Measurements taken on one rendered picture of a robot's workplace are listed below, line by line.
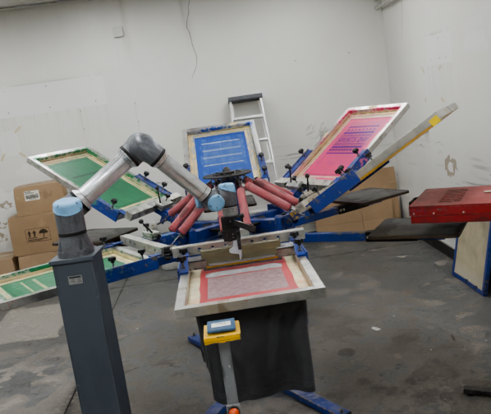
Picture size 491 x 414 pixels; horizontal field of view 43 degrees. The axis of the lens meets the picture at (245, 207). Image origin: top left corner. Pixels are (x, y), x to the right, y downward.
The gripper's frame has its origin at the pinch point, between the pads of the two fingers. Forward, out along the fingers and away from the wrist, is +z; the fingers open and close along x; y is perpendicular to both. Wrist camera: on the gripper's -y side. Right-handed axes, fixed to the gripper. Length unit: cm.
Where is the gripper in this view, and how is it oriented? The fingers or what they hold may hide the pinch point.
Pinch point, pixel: (240, 255)
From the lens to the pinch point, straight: 296.2
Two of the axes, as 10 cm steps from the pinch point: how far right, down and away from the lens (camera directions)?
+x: 0.6, 1.7, -9.8
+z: 1.4, 9.7, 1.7
